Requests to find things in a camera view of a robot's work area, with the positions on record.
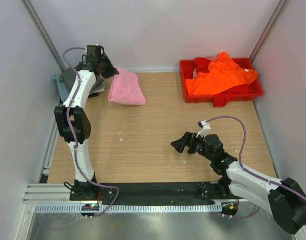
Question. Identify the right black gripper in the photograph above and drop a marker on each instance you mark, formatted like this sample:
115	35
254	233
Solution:
180	144

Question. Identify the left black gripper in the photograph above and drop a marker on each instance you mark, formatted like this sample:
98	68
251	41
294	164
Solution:
111	71

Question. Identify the pink t-shirt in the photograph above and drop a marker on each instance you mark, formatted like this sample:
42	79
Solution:
125	89

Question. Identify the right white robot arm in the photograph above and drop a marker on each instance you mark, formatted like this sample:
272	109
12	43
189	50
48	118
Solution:
283	199

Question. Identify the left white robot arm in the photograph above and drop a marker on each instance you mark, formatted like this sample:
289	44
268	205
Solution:
72	122

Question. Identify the black folded t-shirt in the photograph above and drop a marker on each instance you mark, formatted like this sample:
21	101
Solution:
93	95

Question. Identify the grey folded t-shirt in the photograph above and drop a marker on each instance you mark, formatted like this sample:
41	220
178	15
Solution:
69	76

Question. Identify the light blue folded t-shirt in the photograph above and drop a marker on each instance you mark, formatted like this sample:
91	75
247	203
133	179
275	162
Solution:
64	93

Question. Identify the orange t-shirt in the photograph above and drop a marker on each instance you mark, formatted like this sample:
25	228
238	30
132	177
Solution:
216	76

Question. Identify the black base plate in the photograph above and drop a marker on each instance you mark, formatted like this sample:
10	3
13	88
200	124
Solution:
153	194

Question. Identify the white slotted cable duct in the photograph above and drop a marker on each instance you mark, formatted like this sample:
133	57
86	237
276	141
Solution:
84	208

